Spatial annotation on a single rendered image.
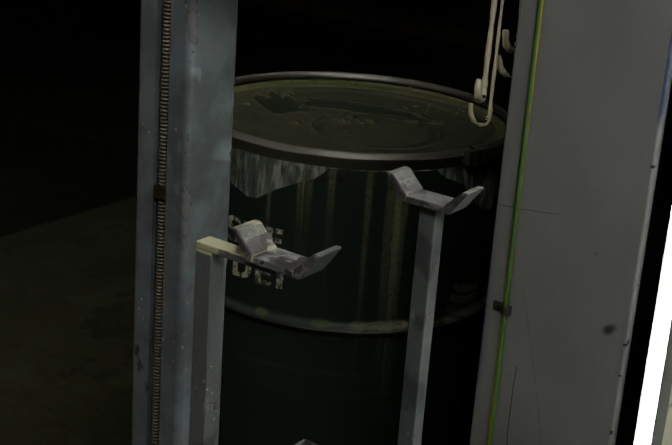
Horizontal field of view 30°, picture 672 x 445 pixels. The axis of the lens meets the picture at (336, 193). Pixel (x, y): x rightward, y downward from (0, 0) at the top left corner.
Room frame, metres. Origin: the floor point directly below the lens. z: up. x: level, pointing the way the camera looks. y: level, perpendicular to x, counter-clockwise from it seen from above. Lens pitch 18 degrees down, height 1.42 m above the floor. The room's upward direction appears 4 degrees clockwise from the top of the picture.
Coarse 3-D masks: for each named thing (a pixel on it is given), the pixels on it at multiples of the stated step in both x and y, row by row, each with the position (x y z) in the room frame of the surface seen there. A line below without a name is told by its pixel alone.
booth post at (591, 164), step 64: (576, 0) 1.33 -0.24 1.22; (640, 0) 1.29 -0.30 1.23; (576, 64) 1.33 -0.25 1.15; (640, 64) 1.29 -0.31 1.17; (512, 128) 1.37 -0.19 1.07; (576, 128) 1.32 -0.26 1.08; (640, 128) 1.28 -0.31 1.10; (512, 192) 1.36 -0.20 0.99; (576, 192) 1.32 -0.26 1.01; (640, 192) 1.27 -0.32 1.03; (576, 256) 1.31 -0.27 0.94; (640, 256) 1.27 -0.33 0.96; (512, 320) 1.35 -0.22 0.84; (576, 320) 1.30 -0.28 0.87; (512, 384) 1.34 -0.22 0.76; (576, 384) 1.30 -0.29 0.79
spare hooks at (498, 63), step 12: (492, 0) 1.43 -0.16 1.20; (504, 0) 1.44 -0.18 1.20; (492, 12) 1.43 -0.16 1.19; (492, 24) 1.43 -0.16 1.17; (492, 36) 1.43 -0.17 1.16; (504, 36) 1.44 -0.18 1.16; (504, 48) 1.45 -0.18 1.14; (492, 72) 1.44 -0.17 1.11; (504, 72) 1.46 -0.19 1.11; (480, 84) 1.40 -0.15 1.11; (492, 84) 1.43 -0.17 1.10; (480, 96) 1.40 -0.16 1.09; (492, 96) 1.43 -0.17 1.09; (468, 108) 1.41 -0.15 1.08; (492, 108) 1.44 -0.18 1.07
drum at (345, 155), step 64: (256, 192) 1.89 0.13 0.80; (320, 192) 1.86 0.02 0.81; (384, 192) 1.86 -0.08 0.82; (448, 192) 1.90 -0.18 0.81; (384, 256) 1.86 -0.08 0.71; (448, 256) 1.91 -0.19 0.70; (256, 320) 1.88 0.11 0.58; (320, 320) 1.86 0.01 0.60; (384, 320) 1.86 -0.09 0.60; (448, 320) 1.91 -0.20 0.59; (256, 384) 1.89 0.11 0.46; (320, 384) 1.86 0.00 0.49; (384, 384) 1.87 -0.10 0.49; (448, 384) 1.94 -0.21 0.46
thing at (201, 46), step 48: (144, 0) 1.01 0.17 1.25; (192, 0) 0.98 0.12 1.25; (144, 48) 1.00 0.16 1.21; (192, 48) 0.98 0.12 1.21; (144, 96) 1.00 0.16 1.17; (192, 96) 0.98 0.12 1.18; (144, 144) 1.00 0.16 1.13; (192, 144) 0.98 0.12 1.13; (144, 192) 1.00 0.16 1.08; (192, 192) 0.98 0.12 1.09; (144, 240) 1.00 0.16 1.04; (192, 240) 0.98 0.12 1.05; (144, 288) 1.00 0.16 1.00; (192, 288) 0.99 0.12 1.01; (144, 336) 1.00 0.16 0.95; (192, 336) 0.99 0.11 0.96; (144, 384) 1.00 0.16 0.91; (144, 432) 1.00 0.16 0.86
